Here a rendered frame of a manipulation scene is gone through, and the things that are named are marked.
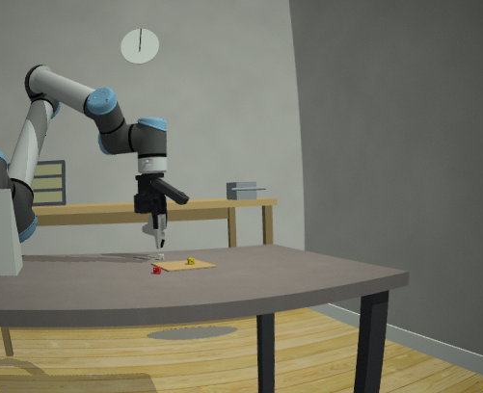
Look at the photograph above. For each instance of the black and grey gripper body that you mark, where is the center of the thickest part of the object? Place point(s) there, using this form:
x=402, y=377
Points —
x=147, y=195

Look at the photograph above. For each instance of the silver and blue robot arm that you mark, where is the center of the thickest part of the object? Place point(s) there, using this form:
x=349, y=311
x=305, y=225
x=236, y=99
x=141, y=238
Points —
x=148, y=137

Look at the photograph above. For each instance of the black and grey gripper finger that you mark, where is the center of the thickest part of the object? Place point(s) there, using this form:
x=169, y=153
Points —
x=163, y=227
x=153, y=225

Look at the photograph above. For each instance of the tan mat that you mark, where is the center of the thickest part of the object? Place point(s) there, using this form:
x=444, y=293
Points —
x=183, y=265

